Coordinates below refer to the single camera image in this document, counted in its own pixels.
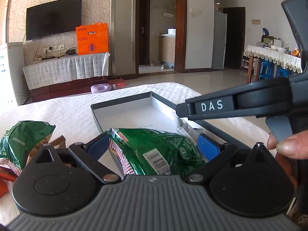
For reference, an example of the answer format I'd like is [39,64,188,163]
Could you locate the brown pastry packet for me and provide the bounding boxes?
[26,135,66,164]

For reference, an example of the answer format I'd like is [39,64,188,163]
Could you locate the green snack bag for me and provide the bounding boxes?
[105,128,206,178]
[1,121,55,174]

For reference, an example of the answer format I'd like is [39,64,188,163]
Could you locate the orange-red snack packet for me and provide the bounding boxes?
[0,166,17,198]

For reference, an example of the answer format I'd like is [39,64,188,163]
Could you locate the person's right hand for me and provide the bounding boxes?
[267,130,308,160]

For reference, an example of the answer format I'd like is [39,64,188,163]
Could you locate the blue plastic stool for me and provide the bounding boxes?
[259,59,274,80]

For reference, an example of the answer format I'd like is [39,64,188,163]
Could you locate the dining table with lace cloth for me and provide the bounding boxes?
[243,45,302,84]

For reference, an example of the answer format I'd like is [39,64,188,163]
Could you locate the white quilted bed cover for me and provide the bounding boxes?
[0,82,277,226]

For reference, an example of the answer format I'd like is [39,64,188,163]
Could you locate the purple detergent bottle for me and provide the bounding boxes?
[90,84,116,94]

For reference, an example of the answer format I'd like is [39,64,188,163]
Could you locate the red floor mat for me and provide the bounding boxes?
[108,77,127,88]

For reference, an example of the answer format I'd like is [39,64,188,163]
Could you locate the TV cabinet with lace cloth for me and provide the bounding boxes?
[23,52,110,102]

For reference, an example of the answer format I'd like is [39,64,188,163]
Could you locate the grey refrigerator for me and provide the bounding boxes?
[211,10,227,70]

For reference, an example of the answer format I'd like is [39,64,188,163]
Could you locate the orange gift box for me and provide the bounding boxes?
[76,23,109,55]

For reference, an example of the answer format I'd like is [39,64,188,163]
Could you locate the white chest freezer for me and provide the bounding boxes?
[0,42,30,105]

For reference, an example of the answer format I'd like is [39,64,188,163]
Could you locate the black wall television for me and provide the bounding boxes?
[26,0,82,41]

